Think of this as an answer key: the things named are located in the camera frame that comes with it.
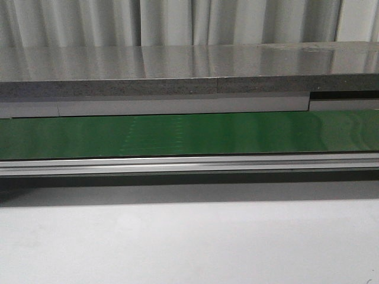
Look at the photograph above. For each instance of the aluminium conveyor frame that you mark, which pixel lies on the aluminium conveyor frame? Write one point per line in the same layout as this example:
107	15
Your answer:
189	165

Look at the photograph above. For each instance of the grey stone counter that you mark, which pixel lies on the grey stone counter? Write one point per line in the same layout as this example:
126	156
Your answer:
92	81

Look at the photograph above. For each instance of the white curtain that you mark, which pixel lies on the white curtain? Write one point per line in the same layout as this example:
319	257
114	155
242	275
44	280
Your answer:
182	23

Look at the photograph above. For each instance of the green conveyor belt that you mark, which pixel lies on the green conveyor belt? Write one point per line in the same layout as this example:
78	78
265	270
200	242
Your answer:
189	134

